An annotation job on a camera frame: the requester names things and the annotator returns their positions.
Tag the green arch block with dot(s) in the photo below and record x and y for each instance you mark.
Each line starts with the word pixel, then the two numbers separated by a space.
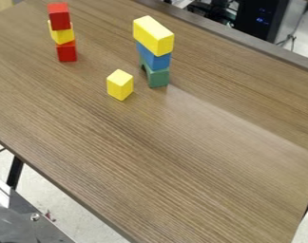
pixel 157 77

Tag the small yellow cube block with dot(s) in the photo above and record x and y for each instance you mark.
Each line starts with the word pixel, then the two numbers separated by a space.
pixel 119 84

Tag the blue block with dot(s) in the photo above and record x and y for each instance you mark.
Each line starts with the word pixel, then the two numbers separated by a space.
pixel 155 59

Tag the long yellow block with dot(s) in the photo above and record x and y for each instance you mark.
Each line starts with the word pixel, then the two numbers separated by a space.
pixel 152 35

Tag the red block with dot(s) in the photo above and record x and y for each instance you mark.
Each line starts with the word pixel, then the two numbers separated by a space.
pixel 67 51
pixel 59 16

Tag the yellow round block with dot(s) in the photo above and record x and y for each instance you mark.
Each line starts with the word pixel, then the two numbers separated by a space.
pixel 62 34

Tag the black computer tower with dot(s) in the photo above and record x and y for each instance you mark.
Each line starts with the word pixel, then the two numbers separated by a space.
pixel 261 17

